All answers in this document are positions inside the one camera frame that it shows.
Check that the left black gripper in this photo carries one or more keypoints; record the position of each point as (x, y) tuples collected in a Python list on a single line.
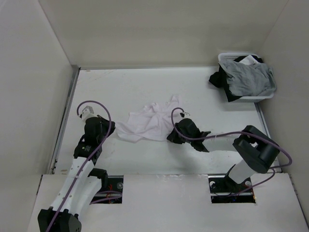
[(104, 122)]

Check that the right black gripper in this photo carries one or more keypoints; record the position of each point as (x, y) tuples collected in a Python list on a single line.
[(173, 137)]

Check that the white tank top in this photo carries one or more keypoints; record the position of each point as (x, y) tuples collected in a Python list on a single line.
[(152, 122)]

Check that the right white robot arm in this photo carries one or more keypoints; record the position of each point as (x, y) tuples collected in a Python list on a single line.
[(256, 150)]

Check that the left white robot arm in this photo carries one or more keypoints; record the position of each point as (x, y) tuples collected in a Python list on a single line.
[(82, 182)]

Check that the black tank top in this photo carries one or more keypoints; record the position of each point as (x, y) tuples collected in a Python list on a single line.
[(218, 79)]

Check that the grey tank top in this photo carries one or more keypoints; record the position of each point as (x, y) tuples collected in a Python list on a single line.
[(249, 80)]

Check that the white plastic laundry basket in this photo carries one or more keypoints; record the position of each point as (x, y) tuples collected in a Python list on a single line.
[(233, 56)]

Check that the white garment in basket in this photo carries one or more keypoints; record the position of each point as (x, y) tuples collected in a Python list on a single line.
[(249, 60)]

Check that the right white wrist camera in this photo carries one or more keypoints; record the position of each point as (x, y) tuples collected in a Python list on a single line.
[(184, 114)]

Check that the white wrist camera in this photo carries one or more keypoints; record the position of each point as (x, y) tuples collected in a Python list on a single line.
[(184, 114), (87, 113)]

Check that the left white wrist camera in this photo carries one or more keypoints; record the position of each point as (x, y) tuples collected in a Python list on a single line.
[(87, 113)]

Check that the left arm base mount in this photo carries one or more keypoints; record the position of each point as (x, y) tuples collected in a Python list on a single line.
[(111, 192)]

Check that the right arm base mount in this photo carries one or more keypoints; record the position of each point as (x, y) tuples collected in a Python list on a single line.
[(225, 190)]

